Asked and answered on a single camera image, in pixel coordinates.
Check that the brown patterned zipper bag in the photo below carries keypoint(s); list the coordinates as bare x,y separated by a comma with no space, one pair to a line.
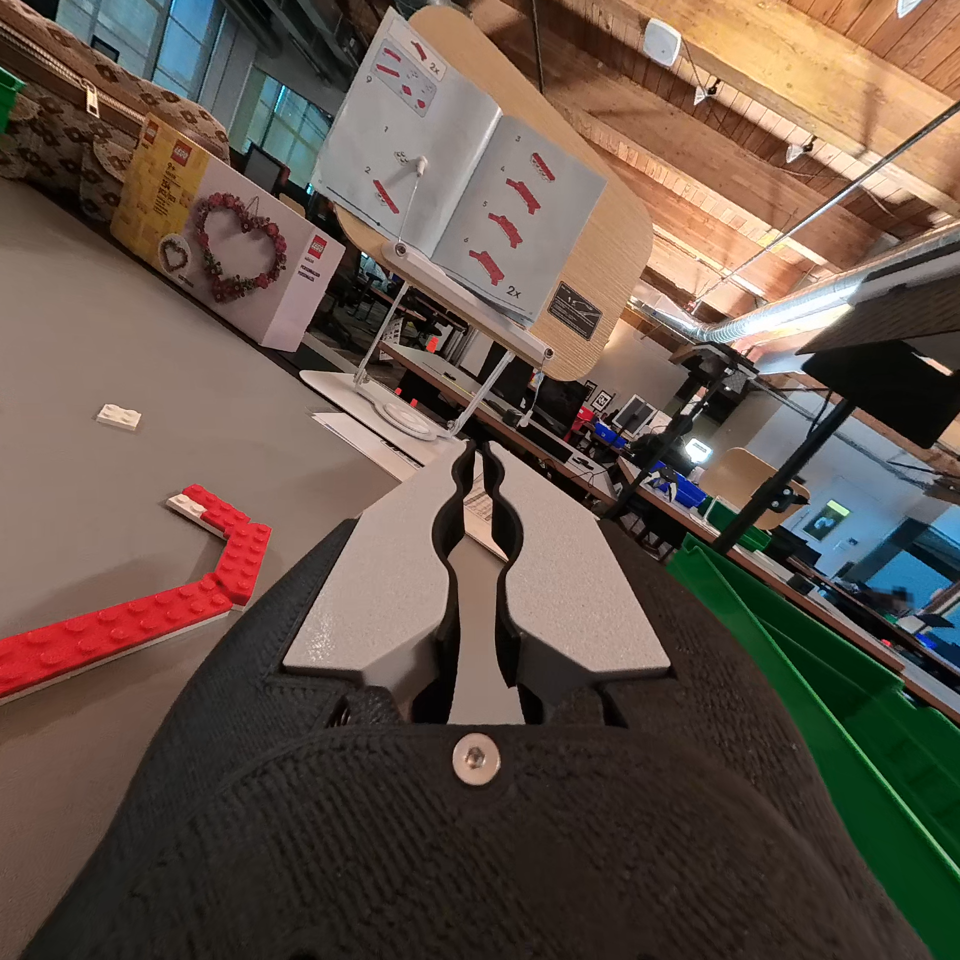
75,135

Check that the black background tripod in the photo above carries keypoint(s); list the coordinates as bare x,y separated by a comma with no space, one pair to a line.
709,375

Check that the blue storage bin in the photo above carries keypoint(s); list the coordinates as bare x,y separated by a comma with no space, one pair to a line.
611,433
684,489

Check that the large window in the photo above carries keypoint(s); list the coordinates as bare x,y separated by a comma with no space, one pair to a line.
296,127
180,45

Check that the wall mounted screen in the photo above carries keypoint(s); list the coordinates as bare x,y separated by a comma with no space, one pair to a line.
826,520

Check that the black tripod mounted device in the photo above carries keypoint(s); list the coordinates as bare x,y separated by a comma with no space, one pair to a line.
877,382

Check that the red lego plate assembly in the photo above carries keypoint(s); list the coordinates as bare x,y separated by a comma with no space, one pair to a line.
150,615

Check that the large green plastic bin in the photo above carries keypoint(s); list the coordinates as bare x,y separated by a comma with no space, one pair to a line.
825,712

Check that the long background desk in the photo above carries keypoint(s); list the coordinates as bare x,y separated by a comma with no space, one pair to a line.
847,626
450,371

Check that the black computer monitor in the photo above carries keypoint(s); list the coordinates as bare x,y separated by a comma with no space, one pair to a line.
559,405

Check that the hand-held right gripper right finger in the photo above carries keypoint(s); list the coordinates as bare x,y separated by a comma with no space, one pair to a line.
577,592

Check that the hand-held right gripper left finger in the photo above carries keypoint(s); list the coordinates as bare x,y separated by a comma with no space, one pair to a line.
367,585

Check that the silver spiral ventilation duct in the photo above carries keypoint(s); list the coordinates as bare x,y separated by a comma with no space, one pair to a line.
795,304

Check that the lego box with heart wreath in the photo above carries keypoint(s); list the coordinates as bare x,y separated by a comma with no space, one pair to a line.
255,247

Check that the small white lego plate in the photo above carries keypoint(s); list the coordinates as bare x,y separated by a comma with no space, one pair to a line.
118,416

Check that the lego instruction booklet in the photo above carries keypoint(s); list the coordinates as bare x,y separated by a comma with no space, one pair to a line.
420,150

